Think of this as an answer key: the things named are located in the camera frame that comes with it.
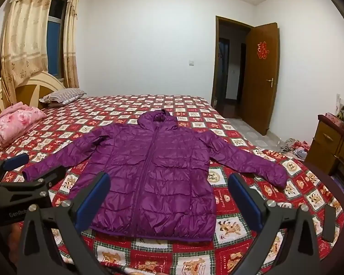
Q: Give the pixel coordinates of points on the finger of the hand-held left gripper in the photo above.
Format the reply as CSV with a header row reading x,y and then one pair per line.
x,y
15,159
46,176

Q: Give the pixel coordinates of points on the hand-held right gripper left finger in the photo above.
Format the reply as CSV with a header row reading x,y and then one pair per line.
x,y
93,200

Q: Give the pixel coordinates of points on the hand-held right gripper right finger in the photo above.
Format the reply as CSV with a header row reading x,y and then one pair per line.
x,y
245,203

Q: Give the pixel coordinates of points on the purple hooded puffer jacket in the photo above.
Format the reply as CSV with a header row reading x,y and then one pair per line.
x,y
166,177

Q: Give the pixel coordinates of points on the pile of colourful clothes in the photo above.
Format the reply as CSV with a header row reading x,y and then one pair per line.
x,y
295,149

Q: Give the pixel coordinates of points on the pink floral quilt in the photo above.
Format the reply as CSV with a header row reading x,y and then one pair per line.
x,y
14,120

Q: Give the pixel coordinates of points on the cream wooden headboard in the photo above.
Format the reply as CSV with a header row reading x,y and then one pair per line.
x,y
43,84

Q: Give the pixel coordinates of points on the striped pillow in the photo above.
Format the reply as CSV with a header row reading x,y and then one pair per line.
x,y
63,95

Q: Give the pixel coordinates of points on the brown wooden dresser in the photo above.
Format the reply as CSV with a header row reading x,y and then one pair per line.
x,y
326,140

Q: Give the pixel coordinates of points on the bed with red patterned sheet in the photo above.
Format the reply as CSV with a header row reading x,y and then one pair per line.
x,y
189,111

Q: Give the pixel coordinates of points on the brown wooden door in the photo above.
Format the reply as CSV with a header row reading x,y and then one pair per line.
x,y
261,91

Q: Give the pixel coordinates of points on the pink box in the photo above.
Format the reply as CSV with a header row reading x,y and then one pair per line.
x,y
334,119

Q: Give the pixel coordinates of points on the wide beige floral curtain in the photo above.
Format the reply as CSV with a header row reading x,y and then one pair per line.
x,y
25,34

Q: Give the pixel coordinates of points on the window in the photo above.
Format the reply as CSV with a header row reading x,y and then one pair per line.
x,y
56,34

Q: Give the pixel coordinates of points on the white paper sheet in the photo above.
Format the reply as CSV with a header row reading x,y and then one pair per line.
x,y
337,103

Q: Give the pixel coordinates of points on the narrow beige floral curtain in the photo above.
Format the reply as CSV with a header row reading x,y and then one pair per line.
x,y
70,34

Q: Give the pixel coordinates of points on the red paper door decoration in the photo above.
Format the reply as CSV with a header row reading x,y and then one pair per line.
x,y
262,50

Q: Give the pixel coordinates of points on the dark wooden door frame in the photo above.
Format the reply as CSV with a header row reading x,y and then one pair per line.
x,y
217,63

